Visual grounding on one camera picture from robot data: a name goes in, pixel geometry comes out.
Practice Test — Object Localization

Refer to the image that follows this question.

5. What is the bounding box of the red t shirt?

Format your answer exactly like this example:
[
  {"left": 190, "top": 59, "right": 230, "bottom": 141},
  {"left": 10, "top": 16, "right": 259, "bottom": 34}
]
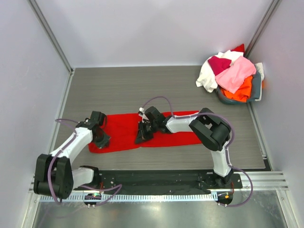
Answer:
[{"left": 88, "top": 113, "right": 201, "bottom": 154}]

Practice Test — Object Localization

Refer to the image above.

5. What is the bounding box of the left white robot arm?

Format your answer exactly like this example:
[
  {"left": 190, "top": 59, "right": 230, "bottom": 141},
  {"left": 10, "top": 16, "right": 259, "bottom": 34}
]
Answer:
[{"left": 33, "top": 111, "right": 110, "bottom": 202}]

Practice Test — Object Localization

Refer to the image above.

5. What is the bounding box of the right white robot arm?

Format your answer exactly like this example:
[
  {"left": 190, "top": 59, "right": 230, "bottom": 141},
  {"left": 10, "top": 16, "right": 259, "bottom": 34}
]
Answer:
[{"left": 135, "top": 106, "right": 233, "bottom": 188}]

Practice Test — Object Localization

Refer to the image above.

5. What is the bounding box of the magenta t shirt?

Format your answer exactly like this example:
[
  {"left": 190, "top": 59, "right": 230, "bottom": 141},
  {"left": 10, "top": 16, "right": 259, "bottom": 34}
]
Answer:
[{"left": 208, "top": 56, "right": 232, "bottom": 76}]

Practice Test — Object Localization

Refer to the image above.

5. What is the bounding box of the pink t shirt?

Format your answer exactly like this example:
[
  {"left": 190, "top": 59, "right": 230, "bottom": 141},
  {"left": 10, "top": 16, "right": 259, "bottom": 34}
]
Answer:
[{"left": 215, "top": 56, "right": 257, "bottom": 94}]

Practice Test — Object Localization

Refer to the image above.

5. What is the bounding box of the orange t shirt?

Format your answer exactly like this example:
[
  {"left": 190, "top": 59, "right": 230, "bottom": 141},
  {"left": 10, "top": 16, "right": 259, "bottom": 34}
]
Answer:
[{"left": 221, "top": 75, "right": 264, "bottom": 103}]

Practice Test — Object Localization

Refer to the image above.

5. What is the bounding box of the grey laundry basket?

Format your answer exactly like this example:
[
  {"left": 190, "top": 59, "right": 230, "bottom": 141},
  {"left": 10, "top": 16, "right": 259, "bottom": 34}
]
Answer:
[{"left": 216, "top": 86, "right": 246, "bottom": 105}]

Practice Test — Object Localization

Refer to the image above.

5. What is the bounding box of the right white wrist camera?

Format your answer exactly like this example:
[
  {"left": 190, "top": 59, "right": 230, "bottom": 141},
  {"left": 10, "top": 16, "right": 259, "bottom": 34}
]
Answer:
[{"left": 138, "top": 107, "right": 148, "bottom": 120}]

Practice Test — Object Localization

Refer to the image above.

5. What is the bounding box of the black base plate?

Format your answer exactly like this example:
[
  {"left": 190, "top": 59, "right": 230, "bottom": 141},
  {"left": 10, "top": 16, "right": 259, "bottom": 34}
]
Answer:
[{"left": 87, "top": 170, "right": 243, "bottom": 195}]

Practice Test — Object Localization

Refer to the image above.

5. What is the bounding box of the white slotted cable duct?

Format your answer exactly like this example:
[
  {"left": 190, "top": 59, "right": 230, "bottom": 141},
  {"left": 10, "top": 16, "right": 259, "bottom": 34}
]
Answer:
[{"left": 40, "top": 192, "right": 218, "bottom": 202}]

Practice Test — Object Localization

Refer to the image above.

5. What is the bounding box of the left aluminium frame post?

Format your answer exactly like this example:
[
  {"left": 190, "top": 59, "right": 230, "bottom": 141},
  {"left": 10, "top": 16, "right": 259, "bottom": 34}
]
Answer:
[{"left": 27, "top": 0, "right": 73, "bottom": 74}]

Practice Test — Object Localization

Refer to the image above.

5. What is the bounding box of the aluminium frame post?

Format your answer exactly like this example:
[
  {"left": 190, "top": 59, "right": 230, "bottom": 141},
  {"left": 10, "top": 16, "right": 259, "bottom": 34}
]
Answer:
[
  {"left": 244, "top": 0, "right": 282, "bottom": 57},
  {"left": 27, "top": 0, "right": 73, "bottom": 74}
]

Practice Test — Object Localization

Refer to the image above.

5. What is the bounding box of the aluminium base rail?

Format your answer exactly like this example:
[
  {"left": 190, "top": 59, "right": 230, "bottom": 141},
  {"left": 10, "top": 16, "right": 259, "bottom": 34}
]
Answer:
[{"left": 28, "top": 171, "right": 290, "bottom": 193}]

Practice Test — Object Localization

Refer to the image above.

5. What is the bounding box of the right aluminium frame post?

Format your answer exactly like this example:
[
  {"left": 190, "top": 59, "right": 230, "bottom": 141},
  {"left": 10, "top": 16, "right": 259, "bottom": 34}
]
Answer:
[{"left": 244, "top": 0, "right": 282, "bottom": 57}]

